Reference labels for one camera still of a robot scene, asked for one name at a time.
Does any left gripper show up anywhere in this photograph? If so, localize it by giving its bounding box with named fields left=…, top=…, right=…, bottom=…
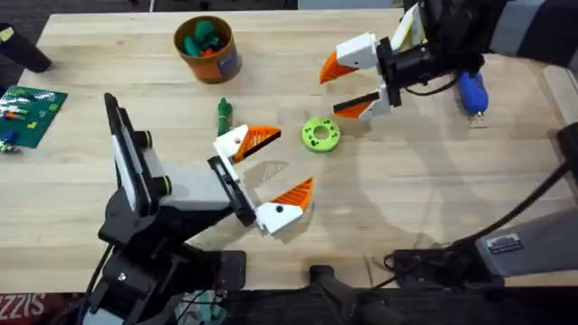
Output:
left=98, top=125, right=315, bottom=256

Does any blue electric screwdriver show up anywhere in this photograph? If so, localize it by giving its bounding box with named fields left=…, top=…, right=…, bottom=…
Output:
left=456, top=70, right=490, bottom=126

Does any right wrist upright plate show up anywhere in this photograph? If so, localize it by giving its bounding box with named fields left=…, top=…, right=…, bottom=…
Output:
left=390, top=2, right=428, bottom=52

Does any green disc with holes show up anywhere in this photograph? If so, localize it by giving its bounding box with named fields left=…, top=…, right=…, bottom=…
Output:
left=301, top=116, right=342, bottom=154

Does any orange tub with toys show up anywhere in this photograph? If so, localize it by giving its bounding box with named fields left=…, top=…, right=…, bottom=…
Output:
left=172, top=14, right=243, bottom=85

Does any left wrist black upright plate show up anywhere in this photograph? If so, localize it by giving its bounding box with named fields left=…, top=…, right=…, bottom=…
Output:
left=103, top=92, right=154, bottom=218

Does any green board with toy blocks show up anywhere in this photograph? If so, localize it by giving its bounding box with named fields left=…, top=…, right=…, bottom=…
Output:
left=0, top=85, right=69, bottom=155

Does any black tube with yellow tape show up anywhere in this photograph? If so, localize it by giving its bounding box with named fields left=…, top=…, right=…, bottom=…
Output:
left=0, top=22, right=53, bottom=74

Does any red printed sign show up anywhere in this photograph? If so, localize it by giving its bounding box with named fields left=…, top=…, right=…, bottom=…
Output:
left=0, top=292, right=49, bottom=325

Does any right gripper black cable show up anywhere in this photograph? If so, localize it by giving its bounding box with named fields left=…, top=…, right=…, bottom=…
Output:
left=404, top=74, right=461, bottom=98

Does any black post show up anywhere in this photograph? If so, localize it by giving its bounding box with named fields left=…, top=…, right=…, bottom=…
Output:
left=308, top=265, right=362, bottom=325

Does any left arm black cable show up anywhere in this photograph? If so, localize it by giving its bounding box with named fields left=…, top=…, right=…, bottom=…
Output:
left=74, top=242, right=115, bottom=325

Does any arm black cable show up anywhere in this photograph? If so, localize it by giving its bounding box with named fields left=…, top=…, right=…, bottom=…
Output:
left=74, top=242, right=115, bottom=325
left=383, top=158, right=578, bottom=290

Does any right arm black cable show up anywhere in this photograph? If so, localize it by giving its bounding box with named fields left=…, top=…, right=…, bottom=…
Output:
left=383, top=158, right=578, bottom=290

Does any black rail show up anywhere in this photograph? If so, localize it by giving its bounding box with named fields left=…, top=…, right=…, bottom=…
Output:
left=171, top=286, right=578, bottom=325

